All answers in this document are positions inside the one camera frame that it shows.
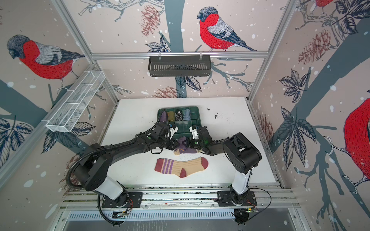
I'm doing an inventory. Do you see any purple striped sock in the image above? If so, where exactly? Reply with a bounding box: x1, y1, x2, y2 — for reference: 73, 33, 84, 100
173, 136, 198, 156

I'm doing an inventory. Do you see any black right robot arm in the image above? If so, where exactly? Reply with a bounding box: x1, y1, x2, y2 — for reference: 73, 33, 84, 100
187, 127, 262, 207

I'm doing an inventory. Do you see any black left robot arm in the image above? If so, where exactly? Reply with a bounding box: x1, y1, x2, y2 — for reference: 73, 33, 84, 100
66, 122, 179, 208

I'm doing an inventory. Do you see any rolled purple sock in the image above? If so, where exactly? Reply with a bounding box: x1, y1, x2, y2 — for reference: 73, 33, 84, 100
159, 111, 168, 124

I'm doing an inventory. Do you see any green compartment tray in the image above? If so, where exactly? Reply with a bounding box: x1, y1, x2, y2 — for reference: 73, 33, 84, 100
157, 106, 201, 139

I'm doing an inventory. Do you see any rolled black white sock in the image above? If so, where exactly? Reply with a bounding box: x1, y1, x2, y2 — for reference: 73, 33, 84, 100
175, 110, 183, 121

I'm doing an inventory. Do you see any rolled blue grey sock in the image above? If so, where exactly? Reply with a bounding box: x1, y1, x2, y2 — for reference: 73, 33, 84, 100
183, 108, 191, 121

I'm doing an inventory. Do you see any beige maroon striped sock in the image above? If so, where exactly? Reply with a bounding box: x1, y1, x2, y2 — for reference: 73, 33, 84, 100
154, 157, 209, 178

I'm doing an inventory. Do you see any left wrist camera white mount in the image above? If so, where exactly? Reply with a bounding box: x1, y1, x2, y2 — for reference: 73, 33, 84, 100
170, 127, 178, 140

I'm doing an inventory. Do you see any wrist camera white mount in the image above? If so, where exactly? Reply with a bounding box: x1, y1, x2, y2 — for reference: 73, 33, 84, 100
189, 126, 199, 140
170, 127, 178, 140

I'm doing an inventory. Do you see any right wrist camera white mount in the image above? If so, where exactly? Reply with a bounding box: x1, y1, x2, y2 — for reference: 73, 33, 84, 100
189, 126, 199, 140

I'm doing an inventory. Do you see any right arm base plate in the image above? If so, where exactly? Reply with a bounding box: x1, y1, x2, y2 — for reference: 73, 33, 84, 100
215, 190, 257, 207

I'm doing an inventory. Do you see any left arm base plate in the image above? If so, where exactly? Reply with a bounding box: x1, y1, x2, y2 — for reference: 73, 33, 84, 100
102, 192, 143, 208

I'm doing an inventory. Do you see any black hanging wire basket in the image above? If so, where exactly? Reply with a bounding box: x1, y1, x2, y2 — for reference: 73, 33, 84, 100
148, 55, 211, 77

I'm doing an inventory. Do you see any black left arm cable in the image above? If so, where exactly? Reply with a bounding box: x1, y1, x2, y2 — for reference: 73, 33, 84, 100
96, 192, 125, 226

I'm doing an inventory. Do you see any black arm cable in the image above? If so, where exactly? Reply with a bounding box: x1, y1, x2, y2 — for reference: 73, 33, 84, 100
240, 187, 273, 223
96, 192, 125, 226

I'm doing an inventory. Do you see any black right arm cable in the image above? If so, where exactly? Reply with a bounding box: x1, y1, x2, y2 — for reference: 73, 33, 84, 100
240, 187, 273, 223

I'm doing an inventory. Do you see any aluminium horizontal frame bar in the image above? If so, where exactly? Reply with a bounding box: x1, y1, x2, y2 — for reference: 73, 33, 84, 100
91, 51, 270, 60

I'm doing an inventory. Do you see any white mesh wall shelf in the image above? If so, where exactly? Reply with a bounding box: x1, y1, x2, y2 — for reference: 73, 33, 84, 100
46, 70, 106, 132

